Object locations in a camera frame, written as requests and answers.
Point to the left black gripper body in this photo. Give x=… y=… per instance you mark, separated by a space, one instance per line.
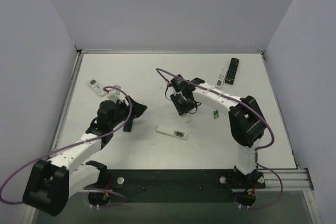
x=131 y=114

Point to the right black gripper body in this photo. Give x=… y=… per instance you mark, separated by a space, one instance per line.
x=184 y=104

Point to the black remote control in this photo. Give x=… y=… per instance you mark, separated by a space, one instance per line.
x=128 y=125

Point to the long white slim remote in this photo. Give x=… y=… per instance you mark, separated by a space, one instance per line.
x=171 y=132

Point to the white long battery cover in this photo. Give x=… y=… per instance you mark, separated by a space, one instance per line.
x=186 y=118

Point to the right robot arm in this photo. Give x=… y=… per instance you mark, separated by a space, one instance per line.
x=245 y=116

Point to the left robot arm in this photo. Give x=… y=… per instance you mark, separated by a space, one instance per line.
x=51 y=183

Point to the white AC remote left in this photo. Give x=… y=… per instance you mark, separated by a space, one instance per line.
x=97 y=87

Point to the black TV remote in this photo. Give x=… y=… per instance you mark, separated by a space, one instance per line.
x=231 y=71

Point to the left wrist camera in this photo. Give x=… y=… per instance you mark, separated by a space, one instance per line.
x=114 y=94

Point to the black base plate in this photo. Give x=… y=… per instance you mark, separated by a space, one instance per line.
x=115 y=186

